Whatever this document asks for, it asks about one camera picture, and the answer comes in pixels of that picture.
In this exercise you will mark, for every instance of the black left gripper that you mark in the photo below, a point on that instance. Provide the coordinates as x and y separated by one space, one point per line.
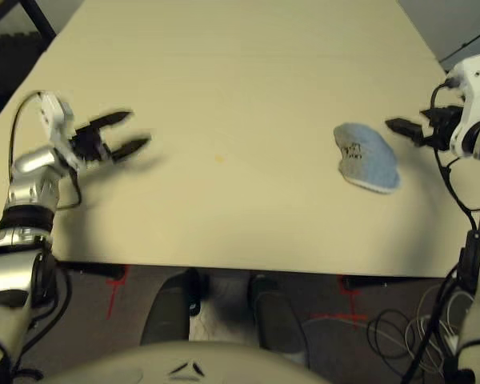
90 146

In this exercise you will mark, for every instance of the dark grey left robot leg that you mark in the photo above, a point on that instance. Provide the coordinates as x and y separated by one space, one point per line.
168 312

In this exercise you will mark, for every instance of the black tripod stand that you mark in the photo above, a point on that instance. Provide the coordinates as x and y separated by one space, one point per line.
468 44

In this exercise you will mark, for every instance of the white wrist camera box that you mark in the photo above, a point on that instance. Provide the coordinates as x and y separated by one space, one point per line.
478 92
54 114

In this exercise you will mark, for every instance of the dark grey right robot leg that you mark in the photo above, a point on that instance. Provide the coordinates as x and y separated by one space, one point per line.
276 320

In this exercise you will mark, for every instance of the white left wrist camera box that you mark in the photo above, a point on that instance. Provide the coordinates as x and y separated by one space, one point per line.
54 114

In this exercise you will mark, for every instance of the grey robot torso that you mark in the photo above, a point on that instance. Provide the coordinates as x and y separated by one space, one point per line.
184 360

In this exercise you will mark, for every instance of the black table foot bar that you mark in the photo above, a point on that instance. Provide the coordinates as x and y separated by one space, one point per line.
364 283
104 272

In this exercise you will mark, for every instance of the black foam floor mat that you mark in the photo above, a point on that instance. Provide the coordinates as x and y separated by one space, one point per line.
8 68

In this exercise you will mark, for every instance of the black metal frame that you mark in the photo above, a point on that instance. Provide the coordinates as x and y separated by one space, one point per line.
40 20

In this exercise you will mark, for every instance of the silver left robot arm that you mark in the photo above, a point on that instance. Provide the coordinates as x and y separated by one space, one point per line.
28 188

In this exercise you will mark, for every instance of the blue and grey rag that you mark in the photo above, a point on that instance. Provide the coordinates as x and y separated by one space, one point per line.
372 160

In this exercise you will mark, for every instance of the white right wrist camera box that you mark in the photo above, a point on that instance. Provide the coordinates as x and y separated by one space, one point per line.
478 92

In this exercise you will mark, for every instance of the dark grey robot leg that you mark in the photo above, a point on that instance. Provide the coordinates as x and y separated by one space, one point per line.
276 320
168 312

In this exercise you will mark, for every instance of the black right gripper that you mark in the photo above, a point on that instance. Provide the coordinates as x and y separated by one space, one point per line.
442 128

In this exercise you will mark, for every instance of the red floor tape cross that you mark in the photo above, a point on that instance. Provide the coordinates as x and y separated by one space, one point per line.
354 308
112 300

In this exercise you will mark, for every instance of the orange liquid streak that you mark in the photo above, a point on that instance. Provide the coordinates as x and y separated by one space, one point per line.
220 158

